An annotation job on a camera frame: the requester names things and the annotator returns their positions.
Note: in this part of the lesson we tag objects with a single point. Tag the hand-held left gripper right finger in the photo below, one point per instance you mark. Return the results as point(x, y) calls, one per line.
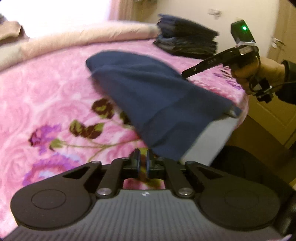
point(149, 162)

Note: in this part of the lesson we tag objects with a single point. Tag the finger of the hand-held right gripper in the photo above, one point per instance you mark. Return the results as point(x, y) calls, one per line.
point(208, 62)

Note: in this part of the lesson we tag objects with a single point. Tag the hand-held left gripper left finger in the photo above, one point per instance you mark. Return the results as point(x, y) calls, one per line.
point(138, 162)

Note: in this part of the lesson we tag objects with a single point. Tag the stack of dark clothes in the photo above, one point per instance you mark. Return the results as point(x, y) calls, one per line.
point(185, 39)

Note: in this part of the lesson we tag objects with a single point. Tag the navy pants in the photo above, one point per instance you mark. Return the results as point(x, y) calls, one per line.
point(150, 104)

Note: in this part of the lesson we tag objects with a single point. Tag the person's right forearm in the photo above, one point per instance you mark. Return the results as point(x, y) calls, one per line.
point(289, 92)

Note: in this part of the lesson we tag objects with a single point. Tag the person's right hand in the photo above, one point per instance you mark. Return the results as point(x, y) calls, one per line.
point(270, 71)

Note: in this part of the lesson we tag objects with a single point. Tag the white mattress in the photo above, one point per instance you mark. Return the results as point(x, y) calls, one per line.
point(208, 143)

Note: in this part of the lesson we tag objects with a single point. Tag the cream door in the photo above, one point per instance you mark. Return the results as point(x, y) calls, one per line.
point(272, 115)

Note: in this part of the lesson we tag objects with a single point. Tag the person's black trousers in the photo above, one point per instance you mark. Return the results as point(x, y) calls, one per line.
point(242, 166)

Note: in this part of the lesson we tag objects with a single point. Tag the pink floral blanket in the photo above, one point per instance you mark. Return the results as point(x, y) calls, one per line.
point(46, 92)

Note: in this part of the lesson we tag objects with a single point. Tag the grey pink plush blanket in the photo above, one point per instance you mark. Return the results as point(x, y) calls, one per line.
point(69, 39)

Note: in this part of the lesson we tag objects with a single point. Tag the beige folded blanket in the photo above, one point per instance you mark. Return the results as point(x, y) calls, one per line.
point(9, 30)

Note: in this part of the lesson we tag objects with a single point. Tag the small wall fixture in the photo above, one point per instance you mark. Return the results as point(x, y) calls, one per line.
point(215, 13)

